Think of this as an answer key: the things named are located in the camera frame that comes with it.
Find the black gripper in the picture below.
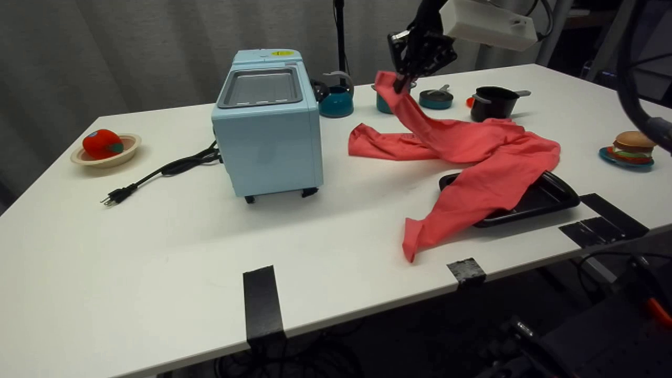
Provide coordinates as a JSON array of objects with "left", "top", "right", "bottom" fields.
[{"left": 386, "top": 0, "right": 462, "bottom": 94}]

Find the black pot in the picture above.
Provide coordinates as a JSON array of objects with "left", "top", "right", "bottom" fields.
[{"left": 467, "top": 84, "right": 533, "bottom": 126}]

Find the toy burger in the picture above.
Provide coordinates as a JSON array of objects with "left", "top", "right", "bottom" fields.
[{"left": 604, "top": 128, "right": 660, "bottom": 167}]

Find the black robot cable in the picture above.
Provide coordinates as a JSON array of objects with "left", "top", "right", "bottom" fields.
[{"left": 616, "top": 0, "right": 672, "bottom": 155}]

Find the black ridged tray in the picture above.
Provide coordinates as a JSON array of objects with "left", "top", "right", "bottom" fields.
[{"left": 437, "top": 169, "right": 582, "bottom": 228}]

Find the black camera tripod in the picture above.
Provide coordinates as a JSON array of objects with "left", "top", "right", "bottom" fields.
[{"left": 331, "top": 0, "right": 351, "bottom": 74}]

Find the teal pot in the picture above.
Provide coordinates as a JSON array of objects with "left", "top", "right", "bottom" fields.
[{"left": 373, "top": 86, "right": 399, "bottom": 115}]

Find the black tape strip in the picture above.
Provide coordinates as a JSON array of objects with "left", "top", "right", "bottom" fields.
[
  {"left": 241, "top": 265, "right": 286, "bottom": 343},
  {"left": 448, "top": 257, "right": 487, "bottom": 287},
  {"left": 559, "top": 193, "right": 651, "bottom": 248}
]

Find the teal kettle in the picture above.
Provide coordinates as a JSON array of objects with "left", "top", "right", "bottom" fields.
[{"left": 311, "top": 70, "right": 358, "bottom": 120}]

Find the black toaster power cord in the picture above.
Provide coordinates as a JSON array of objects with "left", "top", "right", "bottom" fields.
[{"left": 100, "top": 140, "right": 223, "bottom": 207}]

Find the red toy tomato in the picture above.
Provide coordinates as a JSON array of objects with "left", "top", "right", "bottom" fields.
[{"left": 80, "top": 128, "right": 127, "bottom": 162}]

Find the beige small plate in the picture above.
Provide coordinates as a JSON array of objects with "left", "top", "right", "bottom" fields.
[{"left": 70, "top": 133, "right": 142, "bottom": 169}]

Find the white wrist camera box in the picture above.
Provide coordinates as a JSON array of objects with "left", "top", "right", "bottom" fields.
[{"left": 441, "top": 0, "right": 539, "bottom": 53}]

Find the blue small plate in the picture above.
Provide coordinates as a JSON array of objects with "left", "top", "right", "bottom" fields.
[{"left": 596, "top": 144, "right": 658, "bottom": 173}]

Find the orange printed cloth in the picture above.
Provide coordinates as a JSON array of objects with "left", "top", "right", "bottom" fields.
[{"left": 346, "top": 70, "right": 563, "bottom": 265}]

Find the light blue toaster oven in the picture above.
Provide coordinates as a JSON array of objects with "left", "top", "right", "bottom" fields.
[{"left": 211, "top": 46, "right": 326, "bottom": 205}]

